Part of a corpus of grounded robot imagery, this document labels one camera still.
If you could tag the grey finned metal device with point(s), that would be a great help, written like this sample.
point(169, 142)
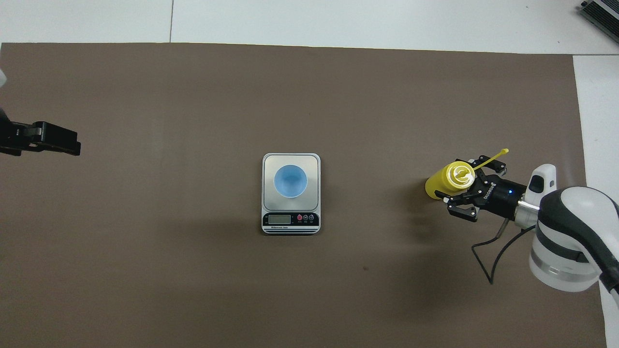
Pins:
point(604, 14)

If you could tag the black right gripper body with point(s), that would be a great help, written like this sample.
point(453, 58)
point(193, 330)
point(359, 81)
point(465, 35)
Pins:
point(500, 195)

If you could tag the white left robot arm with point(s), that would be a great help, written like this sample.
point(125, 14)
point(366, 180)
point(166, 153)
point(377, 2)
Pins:
point(2, 79)

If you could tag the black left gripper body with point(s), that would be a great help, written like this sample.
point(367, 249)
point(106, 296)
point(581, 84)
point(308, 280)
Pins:
point(6, 137)

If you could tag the yellow squeeze bottle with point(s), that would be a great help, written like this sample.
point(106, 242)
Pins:
point(459, 175)

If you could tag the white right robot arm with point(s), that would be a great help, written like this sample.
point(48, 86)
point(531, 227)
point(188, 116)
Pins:
point(570, 232)

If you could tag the light blue plastic cup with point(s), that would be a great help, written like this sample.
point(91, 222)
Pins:
point(290, 181)

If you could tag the silver digital kitchen scale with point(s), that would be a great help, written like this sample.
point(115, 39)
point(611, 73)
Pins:
point(290, 217)

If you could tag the brown paper mat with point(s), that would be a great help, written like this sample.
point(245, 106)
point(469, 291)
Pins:
point(145, 266)

